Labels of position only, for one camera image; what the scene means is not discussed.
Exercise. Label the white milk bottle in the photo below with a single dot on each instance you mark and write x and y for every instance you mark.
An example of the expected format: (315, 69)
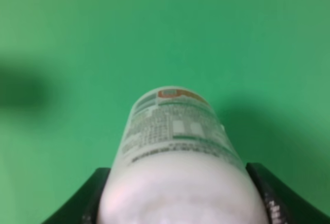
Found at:
(175, 164)

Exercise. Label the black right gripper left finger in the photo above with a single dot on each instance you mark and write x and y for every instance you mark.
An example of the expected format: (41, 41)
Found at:
(82, 207)

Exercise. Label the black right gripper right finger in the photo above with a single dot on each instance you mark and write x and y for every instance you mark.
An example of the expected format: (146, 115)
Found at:
(282, 204)

